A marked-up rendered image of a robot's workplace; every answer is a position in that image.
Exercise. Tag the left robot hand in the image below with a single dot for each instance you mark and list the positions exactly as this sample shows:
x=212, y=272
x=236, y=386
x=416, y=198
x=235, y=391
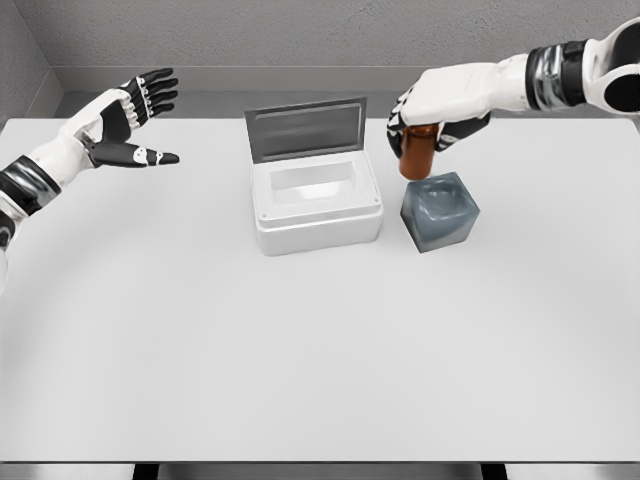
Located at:
x=112, y=122

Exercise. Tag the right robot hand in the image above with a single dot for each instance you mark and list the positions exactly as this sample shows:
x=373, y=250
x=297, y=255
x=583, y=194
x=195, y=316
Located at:
x=450, y=92

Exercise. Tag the brown cylindrical bottle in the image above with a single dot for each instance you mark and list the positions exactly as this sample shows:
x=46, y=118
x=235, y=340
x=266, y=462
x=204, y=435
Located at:
x=417, y=150

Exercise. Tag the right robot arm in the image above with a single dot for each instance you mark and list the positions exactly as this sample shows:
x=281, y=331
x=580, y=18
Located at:
x=570, y=65

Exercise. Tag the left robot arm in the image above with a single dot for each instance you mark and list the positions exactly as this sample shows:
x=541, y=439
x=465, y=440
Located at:
x=35, y=180

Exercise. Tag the grey cube holder block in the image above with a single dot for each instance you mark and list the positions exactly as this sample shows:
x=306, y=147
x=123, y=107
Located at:
x=440, y=210

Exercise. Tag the grey hinged box lid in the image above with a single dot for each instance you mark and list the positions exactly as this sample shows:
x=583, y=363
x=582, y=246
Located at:
x=306, y=127

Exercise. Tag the white open box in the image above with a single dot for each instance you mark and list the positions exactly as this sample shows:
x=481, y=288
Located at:
x=317, y=205

